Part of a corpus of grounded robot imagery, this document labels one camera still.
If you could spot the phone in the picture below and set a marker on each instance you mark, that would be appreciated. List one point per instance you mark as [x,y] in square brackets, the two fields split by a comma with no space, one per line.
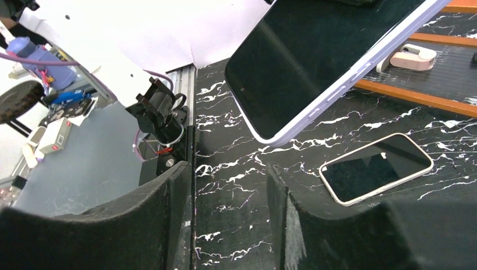
[374,168]

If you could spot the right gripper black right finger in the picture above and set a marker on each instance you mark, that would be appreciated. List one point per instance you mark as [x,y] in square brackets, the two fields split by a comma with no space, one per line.
[311,231]

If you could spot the black smartphone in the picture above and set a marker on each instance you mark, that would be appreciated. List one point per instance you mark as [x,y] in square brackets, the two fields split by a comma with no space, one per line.
[298,50]

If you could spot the aluminium frame rail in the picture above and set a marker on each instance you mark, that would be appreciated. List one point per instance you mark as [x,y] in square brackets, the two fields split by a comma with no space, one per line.
[184,79]

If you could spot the lavender phone case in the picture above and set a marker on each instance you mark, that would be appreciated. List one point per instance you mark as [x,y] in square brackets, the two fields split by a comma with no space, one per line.
[383,47]

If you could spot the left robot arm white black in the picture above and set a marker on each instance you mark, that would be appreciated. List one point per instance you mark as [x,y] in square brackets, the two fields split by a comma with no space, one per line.
[119,42]

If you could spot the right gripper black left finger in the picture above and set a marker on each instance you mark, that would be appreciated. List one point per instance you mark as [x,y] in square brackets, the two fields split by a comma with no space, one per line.
[139,230]

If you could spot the pink white stapler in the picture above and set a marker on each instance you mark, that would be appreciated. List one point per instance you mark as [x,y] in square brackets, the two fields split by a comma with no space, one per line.
[409,56]

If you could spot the orange wooden shelf rack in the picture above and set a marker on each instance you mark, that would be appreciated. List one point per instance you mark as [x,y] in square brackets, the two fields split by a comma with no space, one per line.
[426,99]

